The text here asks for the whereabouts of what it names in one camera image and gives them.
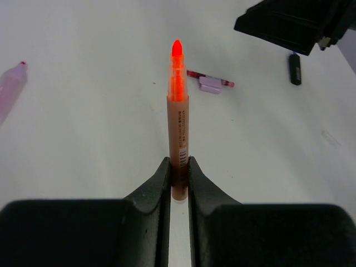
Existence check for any pink highlighter pen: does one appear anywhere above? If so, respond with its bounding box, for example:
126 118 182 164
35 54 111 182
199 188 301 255
0 61 28 125

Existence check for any red pen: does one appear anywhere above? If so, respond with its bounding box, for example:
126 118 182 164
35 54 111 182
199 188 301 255
186 70 235 88

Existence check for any black purple-tipped marker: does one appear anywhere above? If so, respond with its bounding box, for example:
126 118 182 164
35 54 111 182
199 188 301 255
288 52 301 86

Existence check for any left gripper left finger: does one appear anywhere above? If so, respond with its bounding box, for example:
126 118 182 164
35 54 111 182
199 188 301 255
1 158 171 266

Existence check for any orange highlighter pen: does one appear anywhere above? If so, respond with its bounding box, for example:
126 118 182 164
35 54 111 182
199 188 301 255
166 39 190 202

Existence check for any light purple pen cap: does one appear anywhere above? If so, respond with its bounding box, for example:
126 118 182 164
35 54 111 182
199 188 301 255
199 77 222 95

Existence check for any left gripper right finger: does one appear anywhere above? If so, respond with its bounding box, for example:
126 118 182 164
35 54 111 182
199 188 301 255
189 157 355 266

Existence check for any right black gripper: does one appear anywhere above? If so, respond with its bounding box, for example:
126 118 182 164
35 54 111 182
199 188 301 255
234 0 355 56

